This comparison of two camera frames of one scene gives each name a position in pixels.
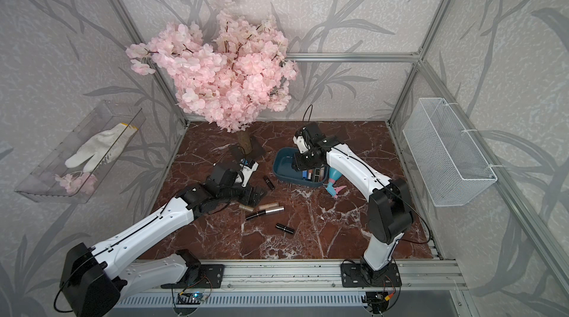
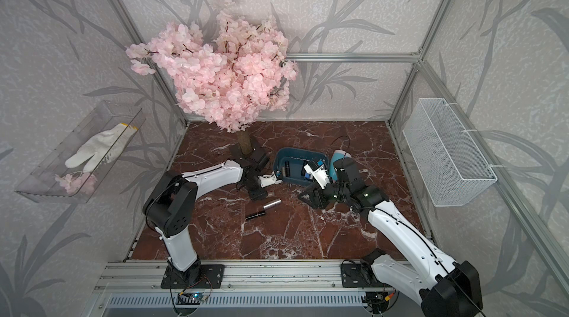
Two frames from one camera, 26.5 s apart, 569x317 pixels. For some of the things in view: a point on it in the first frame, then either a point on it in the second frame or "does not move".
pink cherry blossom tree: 243,70 does not move
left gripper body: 237,192 → 255,188
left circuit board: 190,298 does not move
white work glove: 102,146 does not move
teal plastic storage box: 283,169 does not move
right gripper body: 304,161 → 333,193
